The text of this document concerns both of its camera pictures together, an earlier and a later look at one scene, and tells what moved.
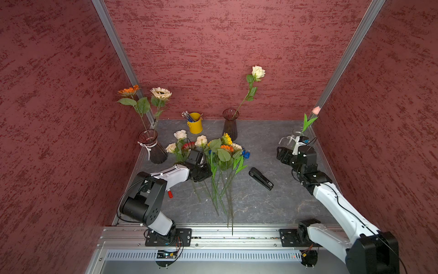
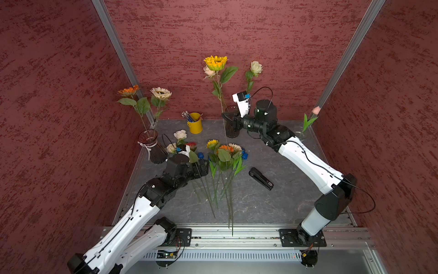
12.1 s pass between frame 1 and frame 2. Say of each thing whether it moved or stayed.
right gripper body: moved
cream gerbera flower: stayed
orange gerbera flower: stayed
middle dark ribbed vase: stayed
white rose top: stayed
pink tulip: stayed
